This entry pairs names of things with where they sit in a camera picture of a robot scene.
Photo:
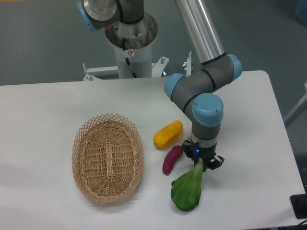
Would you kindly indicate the black box at table edge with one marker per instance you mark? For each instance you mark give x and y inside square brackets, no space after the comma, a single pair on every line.
[299,205]

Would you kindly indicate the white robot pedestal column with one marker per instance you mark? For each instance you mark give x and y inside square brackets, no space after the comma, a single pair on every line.
[132,44]

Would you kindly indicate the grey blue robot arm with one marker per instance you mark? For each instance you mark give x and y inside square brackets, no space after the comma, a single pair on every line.
[194,94]

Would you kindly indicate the yellow mango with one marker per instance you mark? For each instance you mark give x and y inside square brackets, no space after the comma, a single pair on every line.
[168,134]

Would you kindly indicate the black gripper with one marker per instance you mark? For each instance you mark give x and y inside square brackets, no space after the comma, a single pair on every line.
[209,158]

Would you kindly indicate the green bok choy vegetable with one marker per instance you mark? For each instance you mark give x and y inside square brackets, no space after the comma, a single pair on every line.
[186,190]

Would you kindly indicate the white metal base frame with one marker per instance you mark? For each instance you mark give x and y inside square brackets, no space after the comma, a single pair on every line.
[158,69]

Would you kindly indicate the purple sweet potato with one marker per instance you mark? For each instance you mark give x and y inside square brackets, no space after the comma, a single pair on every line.
[171,158]

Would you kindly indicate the woven wicker basket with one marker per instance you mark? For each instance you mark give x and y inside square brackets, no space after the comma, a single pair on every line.
[107,158]

